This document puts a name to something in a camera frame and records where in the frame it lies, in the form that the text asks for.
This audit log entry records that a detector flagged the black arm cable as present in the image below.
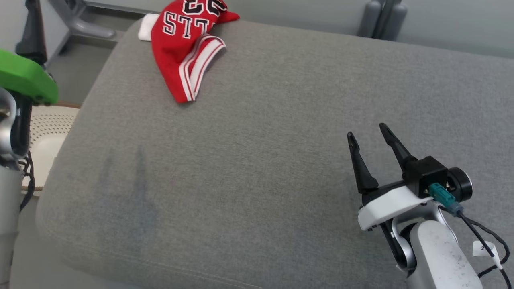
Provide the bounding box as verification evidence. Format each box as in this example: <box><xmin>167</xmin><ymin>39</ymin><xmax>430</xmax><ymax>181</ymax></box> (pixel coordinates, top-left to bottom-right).
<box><xmin>18</xmin><ymin>151</ymin><xmax>37</xmax><ymax>212</ymax></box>
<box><xmin>458</xmin><ymin>212</ymin><xmax>512</xmax><ymax>289</ymax></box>

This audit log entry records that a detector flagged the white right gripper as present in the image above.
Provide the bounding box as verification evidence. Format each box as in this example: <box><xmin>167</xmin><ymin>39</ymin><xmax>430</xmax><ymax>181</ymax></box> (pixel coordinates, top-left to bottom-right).
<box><xmin>347</xmin><ymin>123</ymin><xmax>433</xmax><ymax>232</ymax></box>

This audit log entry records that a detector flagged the grey metal partition post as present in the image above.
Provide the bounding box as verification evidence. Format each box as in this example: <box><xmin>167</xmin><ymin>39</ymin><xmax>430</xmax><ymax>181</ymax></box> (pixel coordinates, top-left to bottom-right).
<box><xmin>357</xmin><ymin>0</ymin><xmax>408</xmax><ymax>41</ymax></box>

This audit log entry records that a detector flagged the white perforated laundry basket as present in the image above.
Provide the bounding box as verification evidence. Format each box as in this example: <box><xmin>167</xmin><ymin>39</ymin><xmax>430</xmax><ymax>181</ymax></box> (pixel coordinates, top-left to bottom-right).
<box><xmin>21</xmin><ymin>102</ymin><xmax>81</xmax><ymax>195</ymax></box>

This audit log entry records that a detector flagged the teal right camera connector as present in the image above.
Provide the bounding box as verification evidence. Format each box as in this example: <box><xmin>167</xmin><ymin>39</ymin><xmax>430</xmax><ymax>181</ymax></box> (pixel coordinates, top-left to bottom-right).
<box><xmin>428</xmin><ymin>183</ymin><xmax>464</xmax><ymax>216</ymax></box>

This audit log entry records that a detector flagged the red Bulls jersey shirt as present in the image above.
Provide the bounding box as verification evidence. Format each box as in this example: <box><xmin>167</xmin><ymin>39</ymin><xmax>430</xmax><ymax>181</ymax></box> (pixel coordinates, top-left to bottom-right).
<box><xmin>138</xmin><ymin>0</ymin><xmax>240</xmax><ymax>104</ymax></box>

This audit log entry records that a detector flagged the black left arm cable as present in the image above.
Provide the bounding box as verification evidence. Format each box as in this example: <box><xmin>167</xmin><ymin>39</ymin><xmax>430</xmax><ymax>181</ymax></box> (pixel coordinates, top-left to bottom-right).
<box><xmin>18</xmin><ymin>151</ymin><xmax>37</xmax><ymax>212</ymax></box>

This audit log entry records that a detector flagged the white right cable tag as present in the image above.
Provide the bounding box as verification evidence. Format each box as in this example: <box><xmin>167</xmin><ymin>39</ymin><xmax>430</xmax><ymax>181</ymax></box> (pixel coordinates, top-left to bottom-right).
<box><xmin>473</xmin><ymin>241</ymin><xmax>502</xmax><ymax>269</ymax></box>

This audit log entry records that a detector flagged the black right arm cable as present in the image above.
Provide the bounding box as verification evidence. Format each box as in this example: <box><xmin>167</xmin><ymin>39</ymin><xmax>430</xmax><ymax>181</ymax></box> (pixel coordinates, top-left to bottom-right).
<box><xmin>458</xmin><ymin>212</ymin><xmax>512</xmax><ymax>289</ymax></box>

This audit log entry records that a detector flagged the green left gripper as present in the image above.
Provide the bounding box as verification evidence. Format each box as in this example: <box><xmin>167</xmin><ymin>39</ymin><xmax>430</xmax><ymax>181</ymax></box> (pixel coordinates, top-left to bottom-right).
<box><xmin>0</xmin><ymin>0</ymin><xmax>59</xmax><ymax>106</ymax></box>

